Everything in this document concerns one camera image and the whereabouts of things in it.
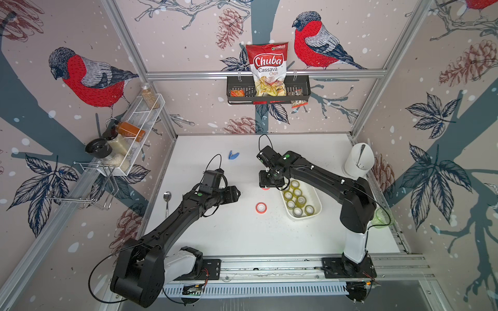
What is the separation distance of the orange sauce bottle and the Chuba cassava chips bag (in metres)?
0.53

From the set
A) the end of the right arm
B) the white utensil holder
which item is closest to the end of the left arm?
the end of the right arm

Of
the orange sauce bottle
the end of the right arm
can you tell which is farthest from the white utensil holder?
the orange sauce bottle

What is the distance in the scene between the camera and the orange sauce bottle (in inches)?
28.4

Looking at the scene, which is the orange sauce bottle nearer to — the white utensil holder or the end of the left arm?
the end of the left arm

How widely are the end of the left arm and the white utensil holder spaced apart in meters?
0.58

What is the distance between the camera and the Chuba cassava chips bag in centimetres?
81

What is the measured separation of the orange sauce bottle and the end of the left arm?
0.38 m

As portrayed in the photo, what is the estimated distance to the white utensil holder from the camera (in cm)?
94

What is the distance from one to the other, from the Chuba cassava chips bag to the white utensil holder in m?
0.47
